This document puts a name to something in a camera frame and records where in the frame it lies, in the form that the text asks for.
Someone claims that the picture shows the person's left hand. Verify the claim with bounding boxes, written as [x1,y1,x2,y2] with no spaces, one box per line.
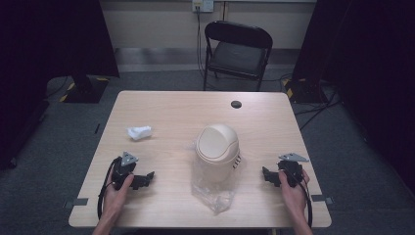
[103,173,135,213]

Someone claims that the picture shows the thin black floor cable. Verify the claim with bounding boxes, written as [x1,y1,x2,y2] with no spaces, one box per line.
[44,75,70,100]

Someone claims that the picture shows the black curtain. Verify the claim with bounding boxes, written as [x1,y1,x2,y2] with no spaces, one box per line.
[0,0,120,170]
[291,0,415,194]

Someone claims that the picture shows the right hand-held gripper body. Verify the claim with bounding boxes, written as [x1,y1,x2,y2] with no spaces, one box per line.
[277,152,309,189]

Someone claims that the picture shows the crumpled white tissue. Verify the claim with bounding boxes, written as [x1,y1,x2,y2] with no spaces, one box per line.
[126,125,154,142]

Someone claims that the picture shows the right hand-held gripper black cable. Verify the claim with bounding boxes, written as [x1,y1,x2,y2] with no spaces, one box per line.
[283,166,313,228]

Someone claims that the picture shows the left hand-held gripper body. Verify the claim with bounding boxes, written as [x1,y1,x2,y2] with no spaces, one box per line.
[111,151,139,191]

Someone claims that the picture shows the person's right hand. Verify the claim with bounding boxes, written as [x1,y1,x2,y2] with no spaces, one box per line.
[277,168,311,213]

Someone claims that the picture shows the black stand base striped tape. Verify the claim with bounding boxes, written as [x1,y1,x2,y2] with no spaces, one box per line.
[283,77,329,106]
[58,72,111,105]

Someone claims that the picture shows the hand-held gripper black cable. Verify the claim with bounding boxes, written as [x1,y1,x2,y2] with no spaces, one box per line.
[283,166,313,228]
[96,157,122,220]

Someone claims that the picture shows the black cable from outlet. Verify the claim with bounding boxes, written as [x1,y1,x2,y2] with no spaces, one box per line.
[195,5,209,81]

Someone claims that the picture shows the beige swing-lid trash can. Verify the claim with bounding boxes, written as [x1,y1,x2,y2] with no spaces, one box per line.
[194,122,242,184]

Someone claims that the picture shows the black folding chair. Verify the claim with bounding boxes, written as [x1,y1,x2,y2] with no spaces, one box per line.
[203,20,274,93]

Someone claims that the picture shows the grey tape strip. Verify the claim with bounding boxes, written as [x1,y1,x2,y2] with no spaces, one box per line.
[310,194,335,206]
[63,197,90,210]

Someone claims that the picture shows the clear plastic bag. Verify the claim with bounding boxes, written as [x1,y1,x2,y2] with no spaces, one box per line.
[190,139,247,215]

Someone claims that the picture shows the left hand-held gripper black cable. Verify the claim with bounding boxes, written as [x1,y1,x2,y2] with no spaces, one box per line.
[96,157,122,220]

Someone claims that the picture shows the white wall outlet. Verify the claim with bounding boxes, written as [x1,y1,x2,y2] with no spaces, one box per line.
[191,0,215,14]

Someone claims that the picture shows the black floor cables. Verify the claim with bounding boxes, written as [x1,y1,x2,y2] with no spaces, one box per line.
[279,72,343,132]

